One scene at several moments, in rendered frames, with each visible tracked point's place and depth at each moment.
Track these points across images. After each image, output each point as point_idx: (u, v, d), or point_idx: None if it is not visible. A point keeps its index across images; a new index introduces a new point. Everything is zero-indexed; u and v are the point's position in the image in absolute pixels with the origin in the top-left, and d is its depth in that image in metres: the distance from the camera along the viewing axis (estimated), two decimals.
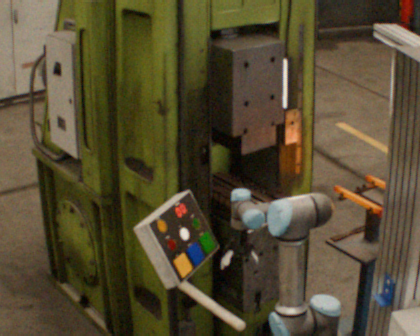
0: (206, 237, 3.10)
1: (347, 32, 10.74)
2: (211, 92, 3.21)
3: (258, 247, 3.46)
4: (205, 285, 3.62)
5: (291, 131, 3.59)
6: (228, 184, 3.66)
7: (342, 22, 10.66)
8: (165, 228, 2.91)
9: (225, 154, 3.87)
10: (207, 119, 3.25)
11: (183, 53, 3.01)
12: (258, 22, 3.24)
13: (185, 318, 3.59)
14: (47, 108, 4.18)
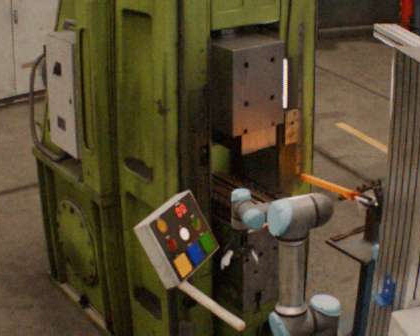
0: (206, 237, 3.10)
1: (347, 32, 10.74)
2: (211, 92, 3.21)
3: (258, 247, 3.46)
4: (205, 285, 3.62)
5: (291, 131, 3.59)
6: (228, 184, 3.66)
7: (342, 22, 10.66)
8: (165, 228, 2.91)
9: (225, 154, 3.87)
10: (207, 119, 3.25)
11: (183, 53, 3.01)
12: (258, 22, 3.24)
13: (185, 318, 3.59)
14: (47, 108, 4.18)
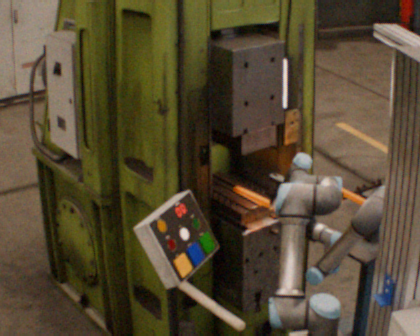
0: (206, 237, 3.10)
1: (347, 32, 10.74)
2: (211, 92, 3.21)
3: (258, 247, 3.46)
4: (205, 285, 3.62)
5: (291, 131, 3.59)
6: (228, 184, 3.66)
7: (342, 22, 10.66)
8: (165, 228, 2.91)
9: (225, 154, 3.87)
10: (207, 119, 3.25)
11: (183, 53, 3.01)
12: (258, 22, 3.24)
13: (185, 318, 3.59)
14: (47, 108, 4.18)
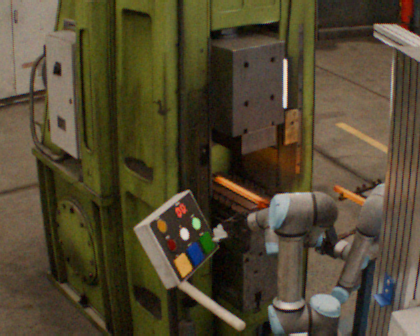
0: (206, 237, 3.10)
1: (347, 32, 10.74)
2: (211, 92, 3.21)
3: (258, 247, 3.46)
4: (205, 285, 3.62)
5: (291, 131, 3.59)
6: None
7: (342, 22, 10.66)
8: (165, 228, 2.91)
9: (225, 154, 3.87)
10: (207, 119, 3.25)
11: (183, 53, 3.01)
12: (258, 22, 3.24)
13: (185, 318, 3.59)
14: (47, 108, 4.18)
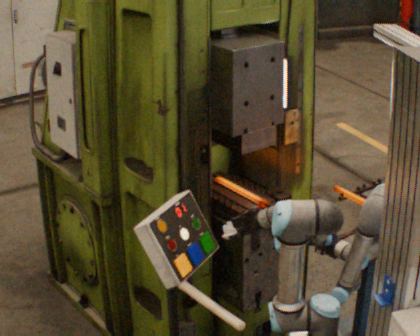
0: (206, 237, 3.10)
1: (347, 32, 10.74)
2: (211, 92, 3.21)
3: (258, 247, 3.46)
4: (205, 285, 3.62)
5: (291, 131, 3.59)
6: None
7: (342, 22, 10.66)
8: (165, 228, 2.91)
9: (225, 154, 3.87)
10: (207, 119, 3.25)
11: (183, 53, 3.01)
12: (258, 22, 3.24)
13: (185, 318, 3.59)
14: (47, 108, 4.18)
